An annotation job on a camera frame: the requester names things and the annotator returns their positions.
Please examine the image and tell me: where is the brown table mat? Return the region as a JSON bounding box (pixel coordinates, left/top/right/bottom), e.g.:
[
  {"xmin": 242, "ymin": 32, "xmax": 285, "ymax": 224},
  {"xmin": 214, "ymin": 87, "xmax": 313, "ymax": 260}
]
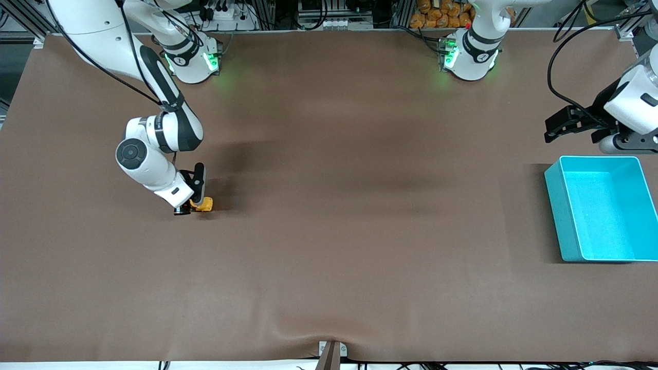
[{"xmin": 0, "ymin": 31, "xmax": 658, "ymax": 363}]

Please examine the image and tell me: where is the orange snack packets pile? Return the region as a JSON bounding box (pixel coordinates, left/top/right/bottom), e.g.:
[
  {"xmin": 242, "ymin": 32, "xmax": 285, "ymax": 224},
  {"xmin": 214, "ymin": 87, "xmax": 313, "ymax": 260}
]
[{"xmin": 410, "ymin": 0, "xmax": 516, "ymax": 29}]

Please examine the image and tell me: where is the metal table clamp bracket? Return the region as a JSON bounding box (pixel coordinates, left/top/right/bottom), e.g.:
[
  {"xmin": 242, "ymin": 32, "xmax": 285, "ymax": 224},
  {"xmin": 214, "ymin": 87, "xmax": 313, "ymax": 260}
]
[{"xmin": 318, "ymin": 340, "xmax": 348, "ymax": 370}]

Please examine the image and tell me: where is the aluminium frame post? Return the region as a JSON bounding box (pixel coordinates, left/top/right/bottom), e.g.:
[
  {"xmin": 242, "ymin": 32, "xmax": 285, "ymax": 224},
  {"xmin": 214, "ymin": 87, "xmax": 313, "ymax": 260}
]
[
  {"xmin": 614, "ymin": 0, "xmax": 658, "ymax": 42},
  {"xmin": 0, "ymin": 0, "xmax": 52, "ymax": 48}
]

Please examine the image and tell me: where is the white power strip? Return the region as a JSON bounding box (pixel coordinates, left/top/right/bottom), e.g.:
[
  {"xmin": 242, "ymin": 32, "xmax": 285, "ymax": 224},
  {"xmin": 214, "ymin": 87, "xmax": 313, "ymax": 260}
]
[{"xmin": 198, "ymin": 0, "xmax": 256, "ymax": 31}]

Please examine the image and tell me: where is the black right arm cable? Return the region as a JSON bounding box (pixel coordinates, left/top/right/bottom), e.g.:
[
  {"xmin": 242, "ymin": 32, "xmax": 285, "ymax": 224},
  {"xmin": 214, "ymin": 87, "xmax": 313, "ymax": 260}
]
[{"xmin": 45, "ymin": 0, "xmax": 180, "ymax": 111}]

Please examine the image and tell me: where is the teal plastic storage bin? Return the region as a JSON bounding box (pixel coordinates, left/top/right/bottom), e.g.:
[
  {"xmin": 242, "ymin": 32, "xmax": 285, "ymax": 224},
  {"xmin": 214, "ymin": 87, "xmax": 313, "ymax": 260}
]
[{"xmin": 544, "ymin": 156, "xmax": 658, "ymax": 263}]

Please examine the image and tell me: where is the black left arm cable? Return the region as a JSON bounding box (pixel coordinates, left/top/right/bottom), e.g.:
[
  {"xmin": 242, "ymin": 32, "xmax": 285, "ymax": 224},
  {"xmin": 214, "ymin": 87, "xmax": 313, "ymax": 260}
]
[{"xmin": 547, "ymin": 0, "xmax": 638, "ymax": 129}]

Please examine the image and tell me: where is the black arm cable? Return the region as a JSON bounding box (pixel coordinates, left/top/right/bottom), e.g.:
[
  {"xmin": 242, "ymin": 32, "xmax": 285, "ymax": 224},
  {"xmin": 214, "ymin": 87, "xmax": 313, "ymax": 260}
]
[
  {"xmin": 45, "ymin": 0, "xmax": 180, "ymax": 111},
  {"xmin": 547, "ymin": 0, "xmax": 638, "ymax": 129}
]

